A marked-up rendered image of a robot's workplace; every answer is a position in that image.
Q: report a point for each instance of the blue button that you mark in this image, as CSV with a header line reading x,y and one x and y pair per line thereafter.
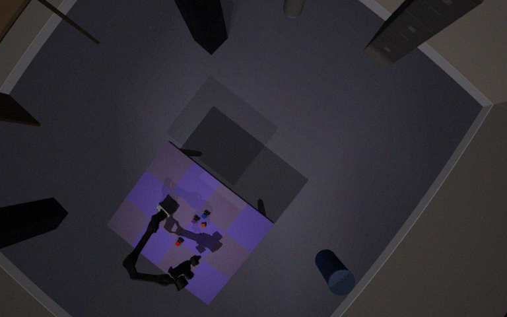
x,y
204,215

